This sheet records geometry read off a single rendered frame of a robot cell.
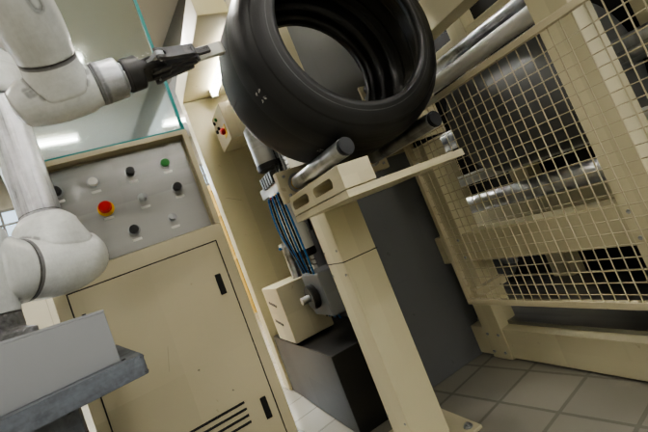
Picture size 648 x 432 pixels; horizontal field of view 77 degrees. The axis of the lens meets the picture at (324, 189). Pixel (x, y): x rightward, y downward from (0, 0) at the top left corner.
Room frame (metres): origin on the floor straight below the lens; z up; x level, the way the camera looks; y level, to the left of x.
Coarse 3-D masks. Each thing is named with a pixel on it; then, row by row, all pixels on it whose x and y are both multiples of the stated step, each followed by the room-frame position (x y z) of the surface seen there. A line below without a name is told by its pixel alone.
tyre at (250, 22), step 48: (240, 0) 0.89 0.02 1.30; (288, 0) 1.20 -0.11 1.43; (336, 0) 1.24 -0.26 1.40; (384, 0) 1.18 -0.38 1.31; (240, 48) 0.89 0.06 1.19; (384, 48) 1.30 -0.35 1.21; (432, 48) 1.07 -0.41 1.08; (240, 96) 0.98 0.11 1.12; (288, 96) 0.89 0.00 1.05; (336, 96) 0.91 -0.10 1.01; (384, 96) 1.31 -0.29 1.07; (288, 144) 1.02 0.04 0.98; (384, 144) 1.07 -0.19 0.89
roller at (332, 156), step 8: (336, 144) 0.92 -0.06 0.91; (344, 144) 0.92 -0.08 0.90; (352, 144) 0.92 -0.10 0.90; (328, 152) 0.96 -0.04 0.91; (336, 152) 0.93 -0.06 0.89; (344, 152) 0.91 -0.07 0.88; (352, 152) 0.92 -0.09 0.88; (312, 160) 1.06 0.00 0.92; (320, 160) 1.00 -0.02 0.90; (328, 160) 0.97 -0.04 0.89; (336, 160) 0.96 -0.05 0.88; (304, 168) 1.12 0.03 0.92; (312, 168) 1.05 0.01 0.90; (320, 168) 1.02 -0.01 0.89; (328, 168) 1.01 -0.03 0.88; (296, 176) 1.17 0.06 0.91; (304, 176) 1.12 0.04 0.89; (312, 176) 1.09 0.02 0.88; (296, 184) 1.19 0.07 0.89; (304, 184) 1.17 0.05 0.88
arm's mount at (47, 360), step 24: (96, 312) 0.81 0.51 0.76; (24, 336) 0.74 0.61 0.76; (48, 336) 0.76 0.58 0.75; (72, 336) 0.78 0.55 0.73; (96, 336) 0.80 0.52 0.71; (0, 360) 0.72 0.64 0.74; (24, 360) 0.73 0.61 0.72; (48, 360) 0.75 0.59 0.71; (72, 360) 0.77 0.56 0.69; (96, 360) 0.79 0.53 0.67; (120, 360) 0.81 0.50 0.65; (0, 384) 0.71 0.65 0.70; (24, 384) 0.73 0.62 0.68; (48, 384) 0.75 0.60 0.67; (0, 408) 0.70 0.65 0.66
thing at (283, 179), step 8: (384, 160) 1.37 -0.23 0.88; (296, 168) 1.23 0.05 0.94; (376, 168) 1.35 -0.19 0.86; (384, 168) 1.37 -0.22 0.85; (280, 176) 1.21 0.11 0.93; (288, 176) 1.22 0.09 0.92; (280, 184) 1.20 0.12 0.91; (288, 184) 1.21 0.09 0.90; (280, 192) 1.22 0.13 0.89; (288, 192) 1.21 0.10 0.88; (296, 192) 1.22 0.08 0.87; (288, 200) 1.21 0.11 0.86
